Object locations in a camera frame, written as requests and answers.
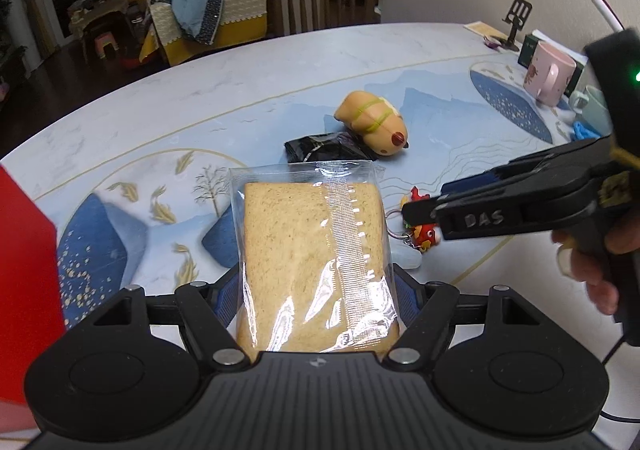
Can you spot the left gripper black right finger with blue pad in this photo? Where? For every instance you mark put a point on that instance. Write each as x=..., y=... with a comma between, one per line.
x=427, y=312

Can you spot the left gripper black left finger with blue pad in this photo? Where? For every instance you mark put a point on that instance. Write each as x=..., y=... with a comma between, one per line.
x=206, y=311

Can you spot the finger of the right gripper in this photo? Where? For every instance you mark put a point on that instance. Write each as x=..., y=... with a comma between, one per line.
x=421, y=212
x=473, y=182

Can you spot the red orange keychain toy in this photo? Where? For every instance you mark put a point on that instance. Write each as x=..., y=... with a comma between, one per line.
x=422, y=237

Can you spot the bagged bread slice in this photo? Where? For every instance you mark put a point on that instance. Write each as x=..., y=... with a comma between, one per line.
x=314, y=259

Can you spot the person's right hand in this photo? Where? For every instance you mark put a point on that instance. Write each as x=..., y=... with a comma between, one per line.
x=622, y=239

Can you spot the white green tube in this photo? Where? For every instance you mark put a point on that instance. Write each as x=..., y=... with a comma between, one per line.
x=407, y=258

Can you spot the blue rubber glove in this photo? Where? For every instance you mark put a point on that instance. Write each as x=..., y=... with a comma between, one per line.
x=582, y=132

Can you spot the light green mug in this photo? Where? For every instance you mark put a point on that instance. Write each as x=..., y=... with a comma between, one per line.
x=590, y=105

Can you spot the tan capybara toy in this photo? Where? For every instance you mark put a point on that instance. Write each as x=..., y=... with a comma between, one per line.
x=375, y=121

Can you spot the black snack wrapper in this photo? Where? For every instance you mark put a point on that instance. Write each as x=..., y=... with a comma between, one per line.
x=343, y=145

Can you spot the blue patterned table mat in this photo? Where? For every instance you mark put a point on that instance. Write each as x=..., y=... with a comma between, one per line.
x=160, y=215

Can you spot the pink mug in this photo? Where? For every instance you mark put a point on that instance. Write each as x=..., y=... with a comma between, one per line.
x=548, y=74

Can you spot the dark green box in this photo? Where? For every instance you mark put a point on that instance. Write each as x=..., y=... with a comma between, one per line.
x=527, y=52

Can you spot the black phone stand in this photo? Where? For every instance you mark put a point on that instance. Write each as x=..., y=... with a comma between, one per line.
x=516, y=17

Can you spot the red white cardboard box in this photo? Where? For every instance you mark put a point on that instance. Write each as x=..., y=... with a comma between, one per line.
x=31, y=310

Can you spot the wooden chair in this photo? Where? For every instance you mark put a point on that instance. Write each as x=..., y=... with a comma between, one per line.
x=289, y=17

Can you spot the sofa with yellow cover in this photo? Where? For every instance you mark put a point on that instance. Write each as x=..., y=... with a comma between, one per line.
x=215, y=20

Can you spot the pink stool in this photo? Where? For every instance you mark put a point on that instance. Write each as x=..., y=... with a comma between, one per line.
x=106, y=45

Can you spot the blue clothes pile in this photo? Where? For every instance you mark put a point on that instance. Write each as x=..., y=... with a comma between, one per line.
x=199, y=19

